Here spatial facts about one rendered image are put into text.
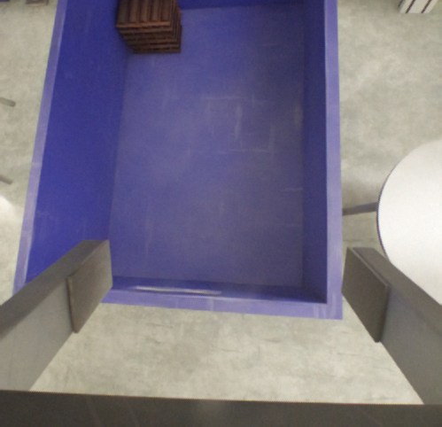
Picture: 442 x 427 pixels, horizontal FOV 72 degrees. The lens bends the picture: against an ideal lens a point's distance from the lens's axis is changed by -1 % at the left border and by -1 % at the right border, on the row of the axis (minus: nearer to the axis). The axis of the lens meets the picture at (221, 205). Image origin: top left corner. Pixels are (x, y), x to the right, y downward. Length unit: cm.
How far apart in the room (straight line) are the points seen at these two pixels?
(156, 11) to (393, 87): 62
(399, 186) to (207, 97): 39
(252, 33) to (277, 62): 9
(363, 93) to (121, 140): 63
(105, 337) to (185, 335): 21
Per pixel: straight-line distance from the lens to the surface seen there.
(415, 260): 60
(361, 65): 98
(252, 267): 57
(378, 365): 87
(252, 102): 64
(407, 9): 110
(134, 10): 70
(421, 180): 62
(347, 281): 17
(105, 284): 17
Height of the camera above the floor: 79
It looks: 78 degrees down
